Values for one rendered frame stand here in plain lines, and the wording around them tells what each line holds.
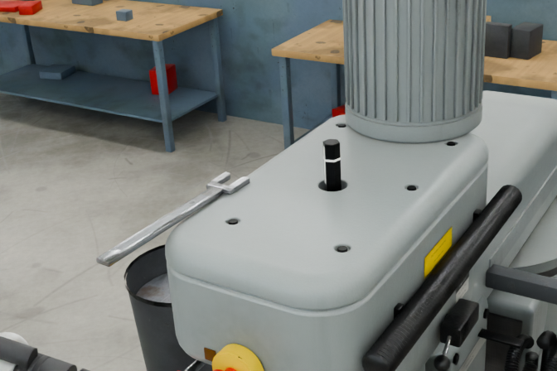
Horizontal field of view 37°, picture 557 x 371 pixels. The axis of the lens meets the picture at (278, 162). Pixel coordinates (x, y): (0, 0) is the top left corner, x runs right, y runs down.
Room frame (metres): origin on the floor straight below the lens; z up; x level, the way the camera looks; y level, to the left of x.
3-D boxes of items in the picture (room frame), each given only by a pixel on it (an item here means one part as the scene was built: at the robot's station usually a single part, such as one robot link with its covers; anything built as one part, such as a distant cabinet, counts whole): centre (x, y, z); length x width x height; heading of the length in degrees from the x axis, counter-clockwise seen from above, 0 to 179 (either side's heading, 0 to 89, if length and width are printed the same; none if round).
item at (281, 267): (0.97, -0.07, 1.81); 0.47 x 0.26 x 0.16; 147
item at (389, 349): (0.90, -0.21, 1.79); 0.45 x 0.04 x 0.04; 147
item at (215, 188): (0.89, 0.13, 1.89); 0.24 x 0.04 x 0.01; 144
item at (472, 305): (0.93, -0.22, 1.66); 0.12 x 0.04 x 0.04; 147
